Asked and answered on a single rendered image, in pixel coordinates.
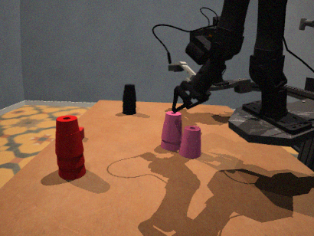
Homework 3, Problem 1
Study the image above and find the pink cup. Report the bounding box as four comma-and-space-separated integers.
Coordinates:
161, 111, 182, 143
179, 126, 201, 159
161, 139, 181, 151

